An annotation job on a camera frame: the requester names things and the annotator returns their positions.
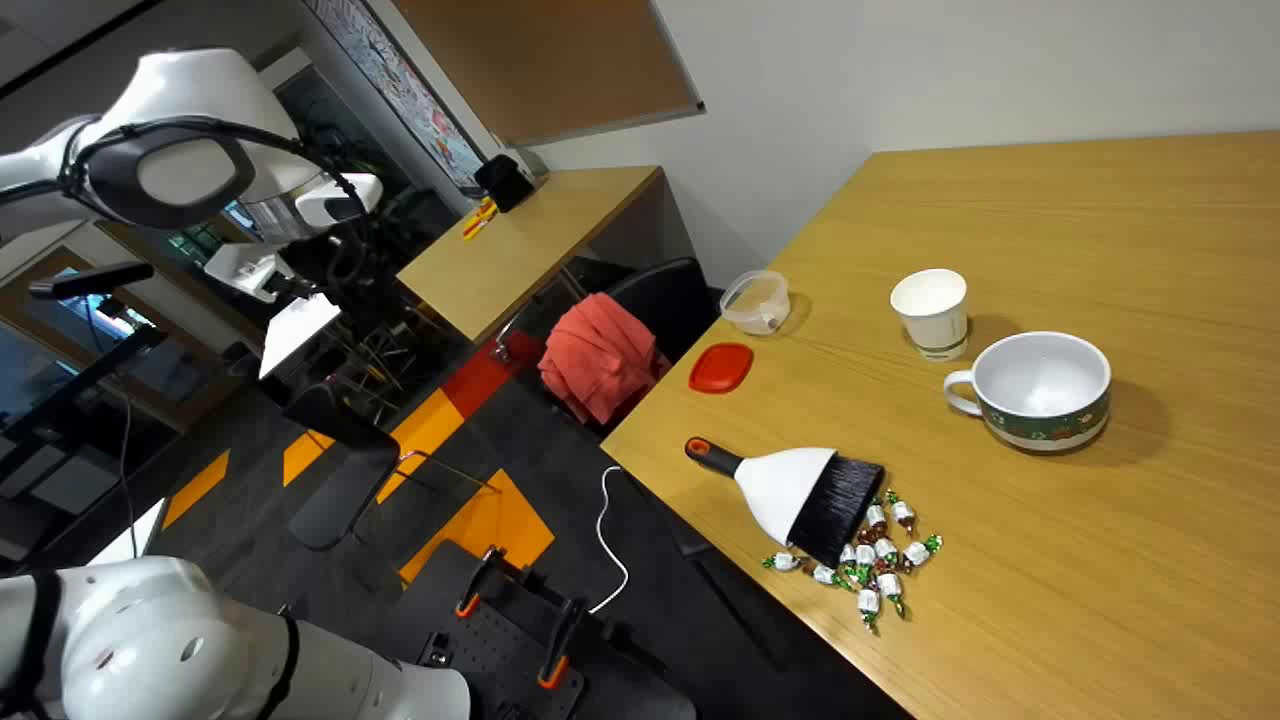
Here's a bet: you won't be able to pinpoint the white mug with green band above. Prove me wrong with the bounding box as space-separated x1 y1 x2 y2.
942 327 1116 455

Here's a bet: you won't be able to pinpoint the pink cloth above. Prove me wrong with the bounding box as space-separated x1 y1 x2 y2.
536 292 672 434

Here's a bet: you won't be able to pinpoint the clear plastic bowl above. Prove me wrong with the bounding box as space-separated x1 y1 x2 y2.
718 267 798 339

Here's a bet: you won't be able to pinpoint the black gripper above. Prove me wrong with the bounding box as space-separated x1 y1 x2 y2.
301 229 405 326

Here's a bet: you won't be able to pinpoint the black tool rack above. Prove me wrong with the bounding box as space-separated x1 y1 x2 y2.
412 545 697 720

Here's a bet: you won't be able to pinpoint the white cable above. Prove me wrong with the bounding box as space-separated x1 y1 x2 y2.
584 461 637 621

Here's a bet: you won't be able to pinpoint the wooden side desk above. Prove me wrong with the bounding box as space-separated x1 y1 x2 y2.
395 164 669 348

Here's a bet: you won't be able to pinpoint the small black desk object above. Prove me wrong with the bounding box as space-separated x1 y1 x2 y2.
471 154 540 217

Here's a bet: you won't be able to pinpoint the white paper cup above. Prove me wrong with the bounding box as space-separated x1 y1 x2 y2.
887 266 971 359

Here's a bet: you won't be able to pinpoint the orange handled clamp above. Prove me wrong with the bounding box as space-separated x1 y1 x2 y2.
454 545 509 623
534 598 587 695

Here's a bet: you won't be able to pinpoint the black horizontal bar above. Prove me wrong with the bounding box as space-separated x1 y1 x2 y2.
30 261 158 306

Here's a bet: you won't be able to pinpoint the framed wall poster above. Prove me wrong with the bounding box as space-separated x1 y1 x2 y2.
297 0 491 193

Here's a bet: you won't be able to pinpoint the white hand brush black bristles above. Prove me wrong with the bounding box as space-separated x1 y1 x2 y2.
680 434 887 574

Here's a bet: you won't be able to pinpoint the brown cork board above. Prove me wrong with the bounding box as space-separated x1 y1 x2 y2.
392 0 710 154

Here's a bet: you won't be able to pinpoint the red plastic lid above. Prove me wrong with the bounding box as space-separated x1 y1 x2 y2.
683 339 760 401

